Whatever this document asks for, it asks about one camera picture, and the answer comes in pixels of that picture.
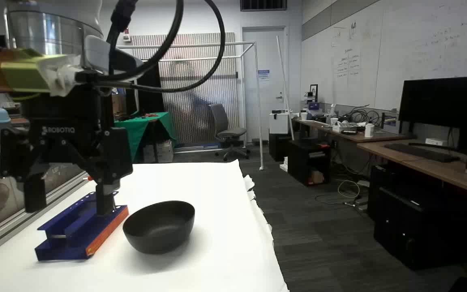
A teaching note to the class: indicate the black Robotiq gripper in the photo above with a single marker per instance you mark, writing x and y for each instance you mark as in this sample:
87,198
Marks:
65,123

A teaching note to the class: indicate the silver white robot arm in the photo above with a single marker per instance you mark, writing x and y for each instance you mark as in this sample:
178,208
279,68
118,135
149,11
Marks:
44,26

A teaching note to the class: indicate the black bowl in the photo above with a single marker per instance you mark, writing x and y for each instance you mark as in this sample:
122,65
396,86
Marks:
159,227

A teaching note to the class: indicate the blue perforated metal rack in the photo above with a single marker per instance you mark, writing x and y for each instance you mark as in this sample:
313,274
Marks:
68,229

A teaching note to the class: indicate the green table cloth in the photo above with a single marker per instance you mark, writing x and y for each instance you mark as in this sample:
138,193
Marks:
144,130

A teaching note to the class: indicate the grey office chair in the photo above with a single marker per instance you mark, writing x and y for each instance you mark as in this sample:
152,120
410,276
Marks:
230,135

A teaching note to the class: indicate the black box by door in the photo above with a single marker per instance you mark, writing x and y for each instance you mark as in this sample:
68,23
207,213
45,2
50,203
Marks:
279,146

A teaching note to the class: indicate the white door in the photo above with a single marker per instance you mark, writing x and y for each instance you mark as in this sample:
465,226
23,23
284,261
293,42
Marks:
266,58

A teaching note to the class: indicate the small black floor cabinet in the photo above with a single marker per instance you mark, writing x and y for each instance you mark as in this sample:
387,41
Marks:
308,162

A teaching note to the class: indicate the ceiling air vent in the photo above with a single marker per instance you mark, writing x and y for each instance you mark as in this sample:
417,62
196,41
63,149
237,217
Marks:
263,3

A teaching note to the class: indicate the white cup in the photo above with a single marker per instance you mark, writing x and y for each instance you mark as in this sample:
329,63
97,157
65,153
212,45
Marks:
368,130

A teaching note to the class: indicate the large black under-desk cabinet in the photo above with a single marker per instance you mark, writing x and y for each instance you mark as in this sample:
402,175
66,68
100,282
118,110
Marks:
421,221

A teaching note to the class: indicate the black keyboard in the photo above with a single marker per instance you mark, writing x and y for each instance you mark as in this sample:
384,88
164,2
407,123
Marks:
421,153

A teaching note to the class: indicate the wooden desk with monitor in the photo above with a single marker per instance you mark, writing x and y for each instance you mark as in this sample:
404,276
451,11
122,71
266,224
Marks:
438,170

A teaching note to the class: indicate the black computer monitor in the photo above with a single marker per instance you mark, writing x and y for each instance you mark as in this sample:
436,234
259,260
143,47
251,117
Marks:
444,105

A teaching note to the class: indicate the aluminium table edge rail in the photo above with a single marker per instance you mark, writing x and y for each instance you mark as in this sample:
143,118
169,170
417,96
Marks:
16,219

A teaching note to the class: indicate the green orange camera mount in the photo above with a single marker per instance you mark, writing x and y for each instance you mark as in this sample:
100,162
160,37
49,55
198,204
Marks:
23,73

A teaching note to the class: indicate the white pipe frame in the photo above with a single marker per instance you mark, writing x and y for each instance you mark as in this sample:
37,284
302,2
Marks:
258,97

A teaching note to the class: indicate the cluttered wooden wall desk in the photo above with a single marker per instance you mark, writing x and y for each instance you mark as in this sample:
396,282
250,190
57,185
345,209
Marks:
347,133

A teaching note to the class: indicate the wall whiteboard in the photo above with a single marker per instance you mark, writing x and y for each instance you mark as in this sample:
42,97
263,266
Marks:
405,42

